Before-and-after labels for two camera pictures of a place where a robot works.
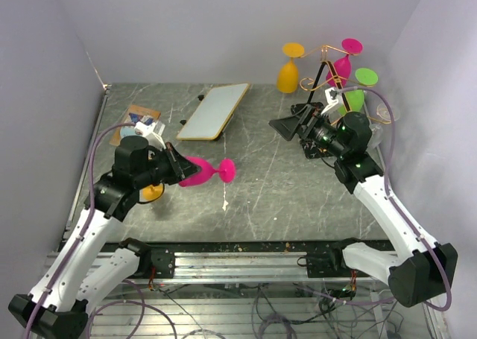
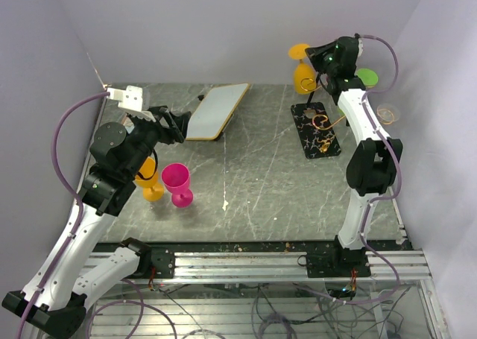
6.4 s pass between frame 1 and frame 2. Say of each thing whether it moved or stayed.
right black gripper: moved
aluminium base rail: stayed
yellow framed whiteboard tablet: stayed
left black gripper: moved
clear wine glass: stayed
